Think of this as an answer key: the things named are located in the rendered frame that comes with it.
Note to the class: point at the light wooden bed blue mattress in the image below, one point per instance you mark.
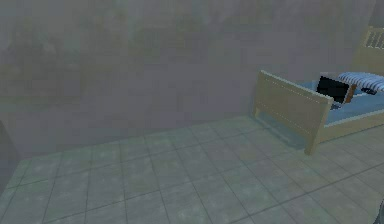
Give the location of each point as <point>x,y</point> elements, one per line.
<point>293,106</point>

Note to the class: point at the black open laptop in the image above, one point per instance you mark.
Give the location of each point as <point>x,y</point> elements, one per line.
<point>331,89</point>

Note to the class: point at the small black object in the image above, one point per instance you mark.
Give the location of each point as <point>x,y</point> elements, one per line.
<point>368,90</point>

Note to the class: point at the blue white striped pillow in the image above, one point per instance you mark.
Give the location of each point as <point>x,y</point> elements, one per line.
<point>363,80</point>

